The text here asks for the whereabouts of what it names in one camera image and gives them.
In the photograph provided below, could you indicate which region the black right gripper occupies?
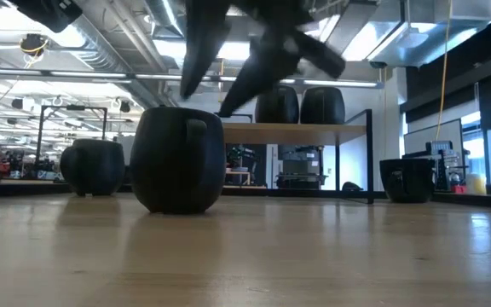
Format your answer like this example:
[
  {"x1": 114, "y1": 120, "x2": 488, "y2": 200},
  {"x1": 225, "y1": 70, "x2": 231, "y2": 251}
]
[{"x1": 180, "y1": 0, "x2": 347, "y2": 119}]

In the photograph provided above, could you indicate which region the black mug green inside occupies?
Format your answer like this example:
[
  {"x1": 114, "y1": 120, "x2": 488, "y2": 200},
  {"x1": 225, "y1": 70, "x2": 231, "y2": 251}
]
[{"x1": 254, "y1": 84, "x2": 300, "y2": 125}]

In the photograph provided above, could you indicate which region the black mug orange inside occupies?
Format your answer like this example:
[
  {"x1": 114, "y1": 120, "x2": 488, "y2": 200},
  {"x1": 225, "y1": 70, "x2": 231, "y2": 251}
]
[{"x1": 299, "y1": 86, "x2": 346, "y2": 125}]

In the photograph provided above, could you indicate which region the black mug dark inside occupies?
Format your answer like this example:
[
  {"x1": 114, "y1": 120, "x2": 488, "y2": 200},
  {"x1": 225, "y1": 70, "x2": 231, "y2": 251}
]
[
  {"x1": 378, "y1": 158, "x2": 436, "y2": 204},
  {"x1": 129, "y1": 106, "x2": 228, "y2": 215}
]

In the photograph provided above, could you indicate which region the black mug yellow inside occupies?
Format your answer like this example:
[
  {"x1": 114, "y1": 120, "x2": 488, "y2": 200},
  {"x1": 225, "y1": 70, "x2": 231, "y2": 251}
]
[{"x1": 59, "y1": 138, "x2": 126, "y2": 198}]

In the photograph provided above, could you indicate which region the small wooden table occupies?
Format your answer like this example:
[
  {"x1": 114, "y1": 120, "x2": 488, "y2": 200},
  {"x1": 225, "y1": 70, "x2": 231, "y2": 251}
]
[{"x1": 224, "y1": 169, "x2": 251, "y2": 188}]

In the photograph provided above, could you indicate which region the black equipment cart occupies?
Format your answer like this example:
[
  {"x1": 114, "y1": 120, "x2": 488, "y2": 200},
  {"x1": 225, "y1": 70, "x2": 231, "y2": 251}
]
[{"x1": 275, "y1": 144, "x2": 328, "y2": 191}]

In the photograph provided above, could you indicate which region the grey partition panel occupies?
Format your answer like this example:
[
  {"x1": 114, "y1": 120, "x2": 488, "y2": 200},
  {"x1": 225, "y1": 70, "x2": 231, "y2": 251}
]
[{"x1": 402, "y1": 118, "x2": 465, "y2": 157}]

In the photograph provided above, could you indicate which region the black equipment rack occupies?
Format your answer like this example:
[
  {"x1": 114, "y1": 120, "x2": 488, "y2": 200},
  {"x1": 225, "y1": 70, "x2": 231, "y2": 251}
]
[{"x1": 425, "y1": 140, "x2": 471, "y2": 193}]

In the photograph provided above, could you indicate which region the yellow container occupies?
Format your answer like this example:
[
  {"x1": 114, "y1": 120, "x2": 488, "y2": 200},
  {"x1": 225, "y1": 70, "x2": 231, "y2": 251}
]
[{"x1": 465, "y1": 172, "x2": 488, "y2": 196}]

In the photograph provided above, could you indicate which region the wooden shelf black metal frame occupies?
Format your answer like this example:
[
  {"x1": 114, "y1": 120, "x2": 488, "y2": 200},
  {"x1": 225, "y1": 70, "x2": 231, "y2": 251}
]
[{"x1": 215, "y1": 108, "x2": 374, "y2": 205}]

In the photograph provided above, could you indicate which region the silver ventilation duct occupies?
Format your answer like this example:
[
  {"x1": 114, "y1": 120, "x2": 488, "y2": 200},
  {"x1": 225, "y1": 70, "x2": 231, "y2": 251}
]
[{"x1": 368, "y1": 0, "x2": 491, "y2": 69}]

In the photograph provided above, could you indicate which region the black ceiling camera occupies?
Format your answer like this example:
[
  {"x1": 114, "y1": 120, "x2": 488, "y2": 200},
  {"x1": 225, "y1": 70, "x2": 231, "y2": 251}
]
[{"x1": 18, "y1": 32, "x2": 49, "y2": 59}]

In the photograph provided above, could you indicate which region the yellow hanging cable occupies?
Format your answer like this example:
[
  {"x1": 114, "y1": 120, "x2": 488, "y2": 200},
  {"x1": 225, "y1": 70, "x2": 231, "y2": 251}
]
[{"x1": 435, "y1": 0, "x2": 454, "y2": 142}]

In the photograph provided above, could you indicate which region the black metal gantry frame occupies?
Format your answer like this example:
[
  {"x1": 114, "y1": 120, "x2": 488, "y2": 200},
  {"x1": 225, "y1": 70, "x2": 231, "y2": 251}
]
[{"x1": 35, "y1": 104, "x2": 109, "y2": 171}]

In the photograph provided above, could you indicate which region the black aluminium table frame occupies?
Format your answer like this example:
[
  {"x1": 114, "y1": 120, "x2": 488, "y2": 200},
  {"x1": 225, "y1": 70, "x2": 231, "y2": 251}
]
[{"x1": 0, "y1": 181, "x2": 491, "y2": 211}]

